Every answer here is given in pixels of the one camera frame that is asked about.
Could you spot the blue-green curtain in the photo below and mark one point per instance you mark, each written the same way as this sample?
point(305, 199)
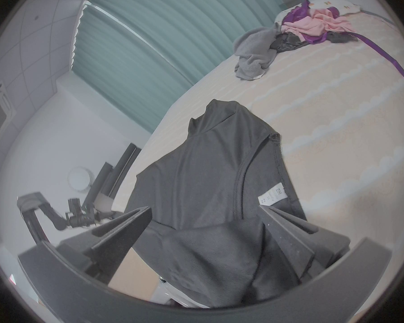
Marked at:
point(121, 72)
point(188, 18)

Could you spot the purple garment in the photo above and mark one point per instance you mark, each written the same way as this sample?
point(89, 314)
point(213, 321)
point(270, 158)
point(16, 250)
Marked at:
point(294, 16)

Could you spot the black T-shirt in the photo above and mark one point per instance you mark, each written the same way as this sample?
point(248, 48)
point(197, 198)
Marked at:
point(205, 180)

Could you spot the bed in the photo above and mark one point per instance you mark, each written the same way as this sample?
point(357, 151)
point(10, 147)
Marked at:
point(340, 113)

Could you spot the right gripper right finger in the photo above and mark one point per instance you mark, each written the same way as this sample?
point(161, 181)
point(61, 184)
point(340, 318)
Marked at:
point(296, 244)

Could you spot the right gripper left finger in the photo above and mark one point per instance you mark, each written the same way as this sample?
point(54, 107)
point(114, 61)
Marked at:
point(117, 241)

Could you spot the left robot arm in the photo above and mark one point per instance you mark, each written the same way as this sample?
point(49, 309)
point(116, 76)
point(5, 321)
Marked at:
point(33, 207)

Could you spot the pink garment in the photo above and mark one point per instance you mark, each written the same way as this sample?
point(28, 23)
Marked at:
point(316, 24)

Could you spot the grey garment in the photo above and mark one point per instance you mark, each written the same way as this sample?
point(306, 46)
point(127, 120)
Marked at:
point(252, 45)

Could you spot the black lace garment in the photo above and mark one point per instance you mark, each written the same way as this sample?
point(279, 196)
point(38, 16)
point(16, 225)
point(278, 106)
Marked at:
point(286, 42)

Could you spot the white printed pillow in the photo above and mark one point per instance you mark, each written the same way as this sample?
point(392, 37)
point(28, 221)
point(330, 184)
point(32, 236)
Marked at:
point(343, 7)

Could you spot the white round object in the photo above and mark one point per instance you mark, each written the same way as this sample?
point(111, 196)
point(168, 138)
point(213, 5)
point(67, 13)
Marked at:
point(79, 179)

